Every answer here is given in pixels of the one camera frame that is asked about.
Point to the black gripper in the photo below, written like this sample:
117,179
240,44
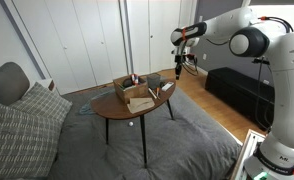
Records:
180,59

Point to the white remote control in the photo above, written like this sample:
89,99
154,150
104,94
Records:
168,86

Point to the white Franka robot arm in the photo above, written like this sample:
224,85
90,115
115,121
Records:
287,83

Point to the black rounded object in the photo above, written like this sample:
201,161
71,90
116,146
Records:
127,83

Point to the gray square cup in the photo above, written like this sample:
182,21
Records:
153,81

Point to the orange pen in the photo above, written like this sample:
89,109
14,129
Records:
158,92

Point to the white pen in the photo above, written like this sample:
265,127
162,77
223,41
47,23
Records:
152,93

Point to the white closet door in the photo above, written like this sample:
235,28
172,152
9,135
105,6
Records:
163,33
138,36
100,43
50,43

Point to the brown wooden organizer box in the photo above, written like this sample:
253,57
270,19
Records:
133,93

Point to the black storage bench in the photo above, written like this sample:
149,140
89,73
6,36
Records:
237,90

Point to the small white ball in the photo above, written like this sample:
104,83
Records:
131,124

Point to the dark wooden three-legged table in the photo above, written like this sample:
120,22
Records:
113,106

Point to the gray bed cover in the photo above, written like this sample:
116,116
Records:
187,146

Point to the teal knit blanket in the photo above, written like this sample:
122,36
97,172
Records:
87,106

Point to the white floating nightstand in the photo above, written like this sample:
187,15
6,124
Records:
47,85

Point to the gray plaid pillow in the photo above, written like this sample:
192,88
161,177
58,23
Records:
45,100
17,143

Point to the gray headboard cushion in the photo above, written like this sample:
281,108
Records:
5,81

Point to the white wall outlet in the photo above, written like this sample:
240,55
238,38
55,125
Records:
204,56

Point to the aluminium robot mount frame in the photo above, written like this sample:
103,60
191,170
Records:
250,150

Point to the gray wall trim strip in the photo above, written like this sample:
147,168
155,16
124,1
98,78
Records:
25,36

